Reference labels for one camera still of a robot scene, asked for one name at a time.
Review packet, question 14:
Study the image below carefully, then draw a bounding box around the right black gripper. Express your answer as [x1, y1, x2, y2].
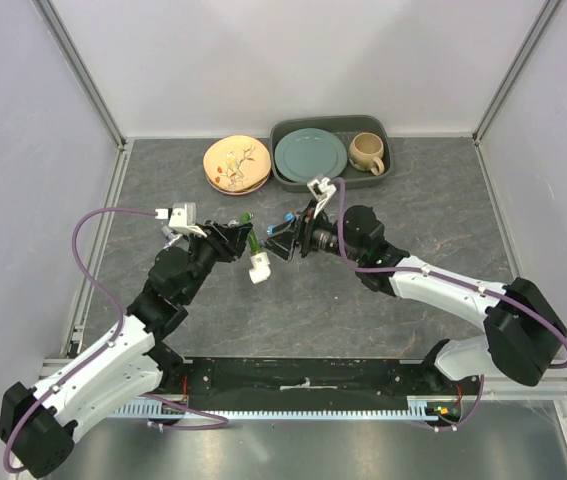
[257, 198, 364, 264]

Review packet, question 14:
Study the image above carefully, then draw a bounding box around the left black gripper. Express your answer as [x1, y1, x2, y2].
[182, 219, 253, 303]

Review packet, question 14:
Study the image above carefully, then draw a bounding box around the green water faucet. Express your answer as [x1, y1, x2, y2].
[239, 211, 263, 255]

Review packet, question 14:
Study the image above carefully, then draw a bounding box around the white elbow fitting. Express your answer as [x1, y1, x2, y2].
[249, 251, 271, 285]

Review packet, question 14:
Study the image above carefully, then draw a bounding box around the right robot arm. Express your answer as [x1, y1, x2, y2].
[262, 203, 567, 394]

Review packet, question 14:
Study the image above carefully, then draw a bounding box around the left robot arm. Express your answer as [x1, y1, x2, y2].
[0, 221, 253, 478]

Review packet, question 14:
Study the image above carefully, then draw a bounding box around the blue water faucet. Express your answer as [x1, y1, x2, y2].
[266, 213, 296, 236]

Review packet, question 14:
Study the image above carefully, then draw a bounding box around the bird pattern yellow plate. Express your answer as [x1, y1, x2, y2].
[202, 135, 272, 191]

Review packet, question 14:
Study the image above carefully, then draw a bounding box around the teal plate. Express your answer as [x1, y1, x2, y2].
[274, 128, 348, 183]

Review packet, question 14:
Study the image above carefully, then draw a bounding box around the grey-green dish tub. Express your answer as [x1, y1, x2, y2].
[269, 114, 397, 193]

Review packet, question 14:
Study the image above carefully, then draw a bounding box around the beige ceramic mug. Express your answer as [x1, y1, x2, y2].
[348, 132, 386, 176]

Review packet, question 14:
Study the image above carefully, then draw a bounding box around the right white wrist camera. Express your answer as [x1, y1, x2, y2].
[307, 175, 337, 217]

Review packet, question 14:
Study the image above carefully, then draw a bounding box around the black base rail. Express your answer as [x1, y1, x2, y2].
[157, 357, 479, 413]

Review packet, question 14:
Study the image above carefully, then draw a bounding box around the slotted cable duct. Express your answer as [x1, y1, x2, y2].
[109, 398, 460, 421]

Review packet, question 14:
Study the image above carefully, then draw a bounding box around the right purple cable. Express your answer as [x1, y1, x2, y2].
[335, 177, 567, 432]

